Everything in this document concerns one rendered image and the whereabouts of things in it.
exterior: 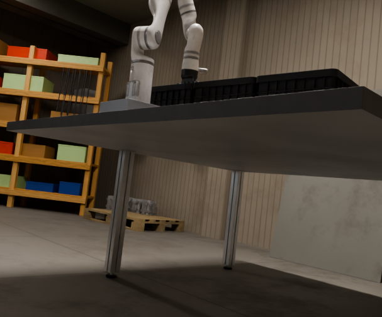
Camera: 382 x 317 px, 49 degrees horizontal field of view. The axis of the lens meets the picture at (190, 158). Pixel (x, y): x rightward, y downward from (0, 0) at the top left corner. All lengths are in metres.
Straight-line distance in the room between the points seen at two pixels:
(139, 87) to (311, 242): 2.31
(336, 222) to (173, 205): 2.38
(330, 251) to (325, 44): 1.98
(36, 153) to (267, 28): 3.32
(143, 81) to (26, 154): 4.38
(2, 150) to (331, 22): 4.31
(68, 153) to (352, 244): 3.71
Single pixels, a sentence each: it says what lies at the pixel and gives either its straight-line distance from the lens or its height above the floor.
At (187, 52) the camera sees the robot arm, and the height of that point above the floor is 1.09.
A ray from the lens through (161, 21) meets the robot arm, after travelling 1.78.
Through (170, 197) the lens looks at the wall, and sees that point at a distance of 5.33.
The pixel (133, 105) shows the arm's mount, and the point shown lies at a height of 0.77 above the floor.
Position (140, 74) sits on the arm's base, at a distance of 1.67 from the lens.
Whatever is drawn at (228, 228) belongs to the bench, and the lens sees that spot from 2.84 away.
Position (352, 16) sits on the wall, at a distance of 4.31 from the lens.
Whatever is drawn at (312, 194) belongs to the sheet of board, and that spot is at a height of 0.58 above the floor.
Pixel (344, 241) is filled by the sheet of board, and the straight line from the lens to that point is 3.46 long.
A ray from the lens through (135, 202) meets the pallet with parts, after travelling 5.24.
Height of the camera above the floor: 0.50
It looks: 4 degrees up
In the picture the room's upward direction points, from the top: 7 degrees clockwise
